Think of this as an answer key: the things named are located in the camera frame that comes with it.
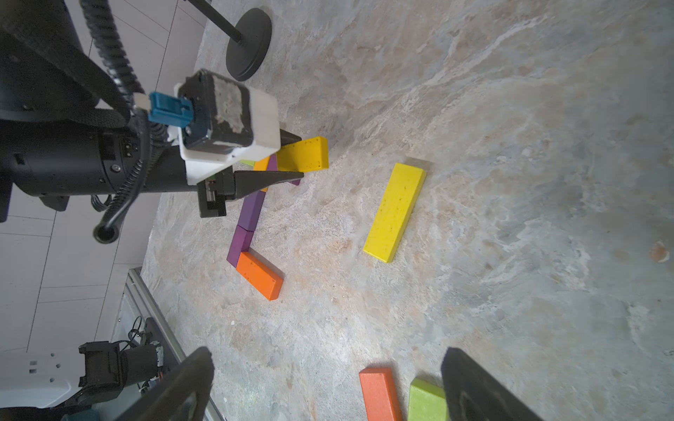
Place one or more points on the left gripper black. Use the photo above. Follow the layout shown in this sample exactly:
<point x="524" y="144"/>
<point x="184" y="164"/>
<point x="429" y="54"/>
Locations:
<point x="215" y="191"/>

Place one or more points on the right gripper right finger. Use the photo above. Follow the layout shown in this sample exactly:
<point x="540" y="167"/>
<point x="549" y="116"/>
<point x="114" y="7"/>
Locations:
<point x="474" y="394"/>

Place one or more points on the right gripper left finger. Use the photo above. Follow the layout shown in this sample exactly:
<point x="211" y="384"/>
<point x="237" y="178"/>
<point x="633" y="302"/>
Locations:
<point x="183" y="394"/>

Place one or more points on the purple block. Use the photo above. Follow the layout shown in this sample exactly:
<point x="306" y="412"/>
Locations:
<point x="273" y="166"/>
<point x="241" y="241"/>
<point x="251" y="211"/>

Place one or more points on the amber long block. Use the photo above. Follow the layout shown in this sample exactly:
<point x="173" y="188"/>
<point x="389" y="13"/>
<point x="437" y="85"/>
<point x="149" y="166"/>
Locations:
<point x="262" y="165"/>

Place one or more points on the yellow short block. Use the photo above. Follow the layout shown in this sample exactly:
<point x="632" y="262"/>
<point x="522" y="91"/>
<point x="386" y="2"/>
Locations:
<point x="304" y="156"/>

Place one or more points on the orange long block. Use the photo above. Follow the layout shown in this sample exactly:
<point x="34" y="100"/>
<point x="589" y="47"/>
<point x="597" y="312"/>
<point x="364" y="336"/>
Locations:
<point x="263" y="278"/>

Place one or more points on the yellow long block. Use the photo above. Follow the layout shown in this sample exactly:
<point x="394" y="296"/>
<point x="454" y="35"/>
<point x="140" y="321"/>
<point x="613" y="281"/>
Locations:
<point x="394" y="212"/>

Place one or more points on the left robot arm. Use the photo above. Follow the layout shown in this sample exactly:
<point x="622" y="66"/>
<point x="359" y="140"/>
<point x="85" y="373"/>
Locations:
<point x="70" y="127"/>

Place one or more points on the lime green flat block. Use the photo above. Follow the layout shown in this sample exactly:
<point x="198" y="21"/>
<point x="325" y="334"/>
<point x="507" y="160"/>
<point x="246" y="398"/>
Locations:
<point x="427" y="402"/>

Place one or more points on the red-orange block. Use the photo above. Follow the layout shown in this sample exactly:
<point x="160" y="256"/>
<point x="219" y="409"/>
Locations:
<point x="379" y="395"/>

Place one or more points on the microphone on black stand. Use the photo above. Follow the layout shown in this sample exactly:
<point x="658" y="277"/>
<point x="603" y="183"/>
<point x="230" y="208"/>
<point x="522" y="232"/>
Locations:
<point x="249" y="39"/>

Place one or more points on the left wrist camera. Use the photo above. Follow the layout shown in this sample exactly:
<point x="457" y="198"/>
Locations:
<point x="217" y="122"/>

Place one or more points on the aluminium rail frame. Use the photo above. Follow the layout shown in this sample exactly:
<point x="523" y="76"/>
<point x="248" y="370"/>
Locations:
<point x="129" y="305"/>

